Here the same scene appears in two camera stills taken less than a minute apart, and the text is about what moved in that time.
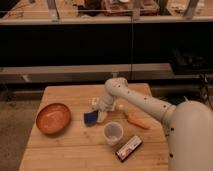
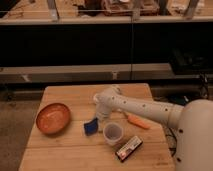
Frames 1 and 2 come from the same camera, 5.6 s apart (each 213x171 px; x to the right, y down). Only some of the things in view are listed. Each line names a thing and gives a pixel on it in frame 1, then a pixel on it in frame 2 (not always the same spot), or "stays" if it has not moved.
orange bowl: (53, 118) stays
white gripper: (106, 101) → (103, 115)
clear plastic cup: (113, 133) stays
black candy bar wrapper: (129, 147) stays
